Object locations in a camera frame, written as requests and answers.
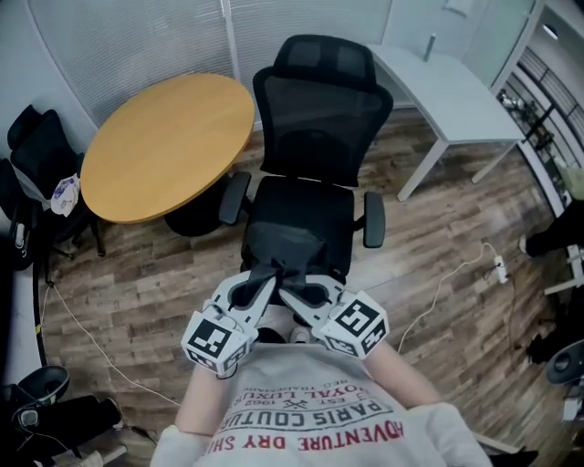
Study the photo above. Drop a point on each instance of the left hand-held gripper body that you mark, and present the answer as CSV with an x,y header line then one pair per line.
x,y
214,342

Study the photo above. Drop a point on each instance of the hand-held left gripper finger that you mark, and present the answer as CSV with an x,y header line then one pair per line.
x,y
224,289
262,303

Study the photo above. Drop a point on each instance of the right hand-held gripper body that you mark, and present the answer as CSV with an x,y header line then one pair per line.
x,y
358,326

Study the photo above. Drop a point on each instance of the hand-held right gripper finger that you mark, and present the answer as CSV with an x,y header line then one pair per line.
x,y
333,287
303,310

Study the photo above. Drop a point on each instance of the black bag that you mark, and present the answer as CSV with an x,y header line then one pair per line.
x,y
283,246

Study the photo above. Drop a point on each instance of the black mesh office chair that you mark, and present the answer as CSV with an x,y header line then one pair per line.
x,y
319,114

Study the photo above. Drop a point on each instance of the person's left forearm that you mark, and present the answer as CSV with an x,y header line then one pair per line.
x,y
205,401

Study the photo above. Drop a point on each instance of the person's right forearm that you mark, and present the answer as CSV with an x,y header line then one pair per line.
x,y
401,374

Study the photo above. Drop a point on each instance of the person's white shoe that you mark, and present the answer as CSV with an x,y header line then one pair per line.
x,y
305,334

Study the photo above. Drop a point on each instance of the white printed shirt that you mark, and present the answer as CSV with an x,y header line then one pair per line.
x,y
310,410

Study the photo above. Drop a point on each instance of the white power strip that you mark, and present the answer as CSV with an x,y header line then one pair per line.
x,y
500,269

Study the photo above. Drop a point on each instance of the round wooden table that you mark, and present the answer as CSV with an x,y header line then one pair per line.
x,y
159,146

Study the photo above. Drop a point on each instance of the round black device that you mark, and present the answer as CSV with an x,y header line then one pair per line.
x,y
43,385

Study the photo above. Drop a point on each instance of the white plastic sack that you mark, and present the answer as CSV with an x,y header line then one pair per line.
x,y
66,194

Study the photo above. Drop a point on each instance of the round grey device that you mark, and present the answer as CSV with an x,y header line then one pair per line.
x,y
568,362

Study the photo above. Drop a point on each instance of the white desk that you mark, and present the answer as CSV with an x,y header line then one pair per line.
x,y
451,105

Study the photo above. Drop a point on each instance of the glass display shelf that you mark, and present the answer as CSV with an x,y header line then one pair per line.
x,y
543,105

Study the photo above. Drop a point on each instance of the white table frame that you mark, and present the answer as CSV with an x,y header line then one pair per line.
x,y
570,269

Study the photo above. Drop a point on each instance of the grey post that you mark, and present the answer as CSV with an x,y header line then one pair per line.
x,y
430,45

